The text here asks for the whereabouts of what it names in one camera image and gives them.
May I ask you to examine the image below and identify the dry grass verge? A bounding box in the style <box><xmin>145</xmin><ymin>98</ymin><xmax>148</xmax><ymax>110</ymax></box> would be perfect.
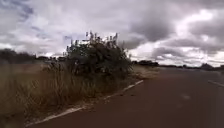
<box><xmin>0</xmin><ymin>61</ymin><xmax>160</xmax><ymax>128</ymax></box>

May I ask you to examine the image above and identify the large green bush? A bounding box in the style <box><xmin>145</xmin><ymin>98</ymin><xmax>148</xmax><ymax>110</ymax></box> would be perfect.
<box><xmin>61</xmin><ymin>31</ymin><xmax>134</xmax><ymax>79</ymax></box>

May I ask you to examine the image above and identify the row of distant bushes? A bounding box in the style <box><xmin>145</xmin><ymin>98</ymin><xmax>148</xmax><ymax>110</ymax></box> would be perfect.
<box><xmin>0</xmin><ymin>48</ymin><xmax>68</xmax><ymax>65</ymax></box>

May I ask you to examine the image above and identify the reddish brown asphalt road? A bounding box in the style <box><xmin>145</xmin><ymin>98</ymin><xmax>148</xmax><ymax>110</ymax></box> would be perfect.
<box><xmin>28</xmin><ymin>67</ymin><xmax>224</xmax><ymax>128</ymax></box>

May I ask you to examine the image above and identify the row of dark trees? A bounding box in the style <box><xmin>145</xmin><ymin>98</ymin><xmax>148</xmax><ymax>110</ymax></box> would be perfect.
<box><xmin>131</xmin><ymin>59</ymin><xmax>224</xmax><ymax>72</ymax></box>

